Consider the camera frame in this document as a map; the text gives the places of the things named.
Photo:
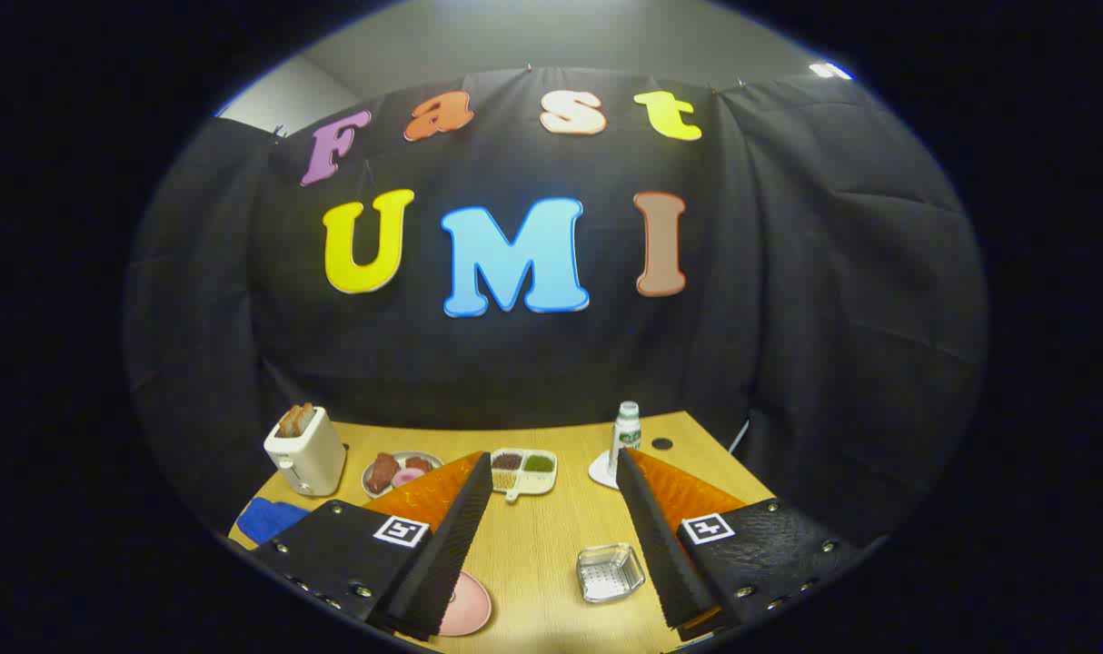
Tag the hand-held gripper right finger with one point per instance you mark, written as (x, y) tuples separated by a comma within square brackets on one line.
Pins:
[(665, 554)]

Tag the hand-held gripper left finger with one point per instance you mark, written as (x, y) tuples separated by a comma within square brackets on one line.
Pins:
[(452, 554)]

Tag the pink plate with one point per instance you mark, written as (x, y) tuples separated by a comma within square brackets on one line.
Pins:
[(468, 607)]

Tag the pink ham slice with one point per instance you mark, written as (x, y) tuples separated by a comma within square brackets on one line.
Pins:
[(406, 477)]

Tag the pile of yellow soybeans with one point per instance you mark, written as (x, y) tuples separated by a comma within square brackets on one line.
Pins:
[(504, 479)]

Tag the small brown meat piece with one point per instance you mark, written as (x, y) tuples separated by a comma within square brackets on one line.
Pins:
[(418, 464)]

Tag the white coaster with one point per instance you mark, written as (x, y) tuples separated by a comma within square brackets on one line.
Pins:
[(601, 470)]

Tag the white food plate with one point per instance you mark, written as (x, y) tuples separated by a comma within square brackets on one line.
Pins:
[(402, 458)]

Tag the pile of dark red beans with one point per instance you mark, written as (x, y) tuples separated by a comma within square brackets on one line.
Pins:
[(507, 460)]

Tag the long brown meat piece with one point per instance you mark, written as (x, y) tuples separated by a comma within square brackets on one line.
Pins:
[(381, 470)]

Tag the white divided dish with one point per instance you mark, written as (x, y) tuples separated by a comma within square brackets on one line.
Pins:
[(538, 483)]

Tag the pile of green beans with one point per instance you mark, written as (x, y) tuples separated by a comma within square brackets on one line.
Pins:
[(539, 463)]

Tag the clear bottle with green label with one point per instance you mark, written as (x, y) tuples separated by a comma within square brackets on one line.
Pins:
[(628, 431)]

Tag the cream toaster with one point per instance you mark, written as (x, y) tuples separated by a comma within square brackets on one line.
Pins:
[(311, 459)]

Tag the blue cloth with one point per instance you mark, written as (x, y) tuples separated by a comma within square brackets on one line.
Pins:
[(265, 520)]

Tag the toasted bread slice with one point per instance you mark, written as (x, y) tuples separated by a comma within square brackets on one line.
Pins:
[(305, 416), (287, 424)]

